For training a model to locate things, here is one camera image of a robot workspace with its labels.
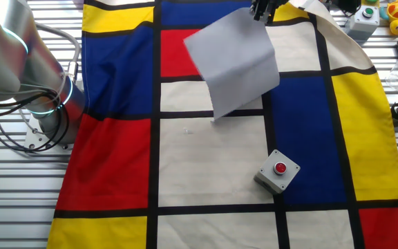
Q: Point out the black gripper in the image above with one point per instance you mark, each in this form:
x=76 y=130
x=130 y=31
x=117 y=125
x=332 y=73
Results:
x=271 y=1

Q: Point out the white paper sheet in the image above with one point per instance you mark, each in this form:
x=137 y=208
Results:
x=233 y=65

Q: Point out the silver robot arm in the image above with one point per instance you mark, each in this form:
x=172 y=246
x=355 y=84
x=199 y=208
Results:
x=9 y=52

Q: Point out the grey green button box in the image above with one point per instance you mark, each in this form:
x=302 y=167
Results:
x=363 y=22

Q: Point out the yellow toy duck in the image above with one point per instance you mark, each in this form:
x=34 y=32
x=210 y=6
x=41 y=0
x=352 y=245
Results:
x=397 y=17

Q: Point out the grey red button box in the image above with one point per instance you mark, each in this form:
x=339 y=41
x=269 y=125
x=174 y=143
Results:
x=275 y=173

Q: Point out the colour block tablecloth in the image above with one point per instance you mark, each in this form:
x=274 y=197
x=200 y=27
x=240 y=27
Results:
x=116 y=155

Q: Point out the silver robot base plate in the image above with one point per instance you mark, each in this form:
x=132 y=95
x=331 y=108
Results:
x=35 y=138

